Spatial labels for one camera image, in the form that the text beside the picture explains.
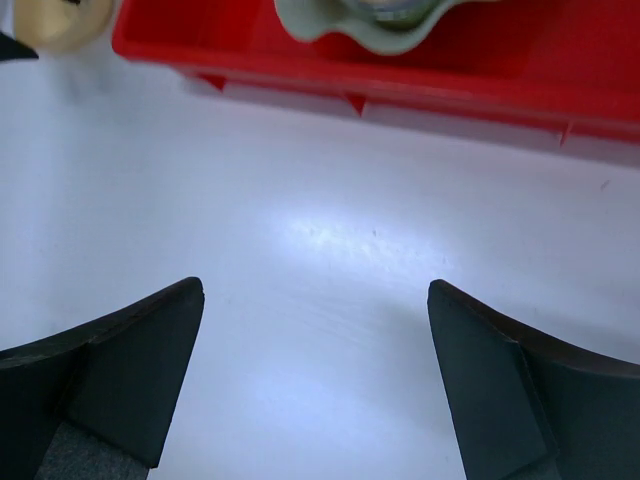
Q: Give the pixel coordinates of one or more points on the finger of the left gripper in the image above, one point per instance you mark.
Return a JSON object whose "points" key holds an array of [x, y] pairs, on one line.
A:
{"points": [[13, 50]]}

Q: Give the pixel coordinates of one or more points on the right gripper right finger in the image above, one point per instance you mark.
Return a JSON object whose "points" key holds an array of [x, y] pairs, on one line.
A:
{"points": [[526, 405]]}

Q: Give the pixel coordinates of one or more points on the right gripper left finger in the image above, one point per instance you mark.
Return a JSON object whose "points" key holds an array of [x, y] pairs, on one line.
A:
{"points": [[97, 401]]}

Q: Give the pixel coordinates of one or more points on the yellow square plate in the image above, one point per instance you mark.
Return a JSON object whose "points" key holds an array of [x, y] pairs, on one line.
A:
{"points": [[58, 27]]}

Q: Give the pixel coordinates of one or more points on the large green scalloped bowl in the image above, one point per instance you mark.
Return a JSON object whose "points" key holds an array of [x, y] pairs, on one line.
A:
{"points": [[385, 28]]}

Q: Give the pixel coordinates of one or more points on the red plastic bin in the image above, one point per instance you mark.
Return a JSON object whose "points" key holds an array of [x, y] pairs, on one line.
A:
{"points": [[565, 66]]}

